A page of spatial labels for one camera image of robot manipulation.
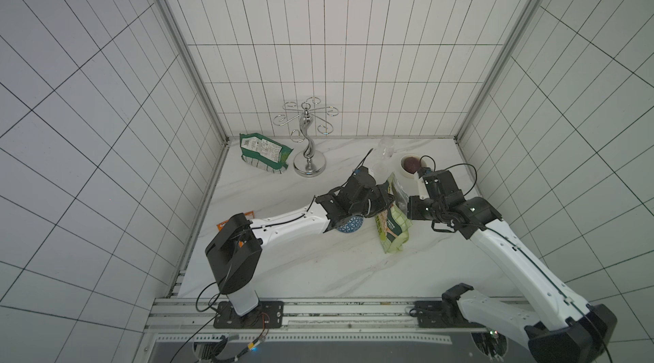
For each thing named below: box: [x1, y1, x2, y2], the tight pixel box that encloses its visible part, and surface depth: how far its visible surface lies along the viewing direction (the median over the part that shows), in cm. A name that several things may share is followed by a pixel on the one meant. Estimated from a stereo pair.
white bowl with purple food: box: [399, 154, 427, 179], surface depth 106 cm
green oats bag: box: [374, 172, 414, 254], surface depth 79 cm
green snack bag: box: [239, 132, 294, 174], surface depth 103 cm
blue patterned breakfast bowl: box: [336, 214, 365, 234], surface depth 91 cm
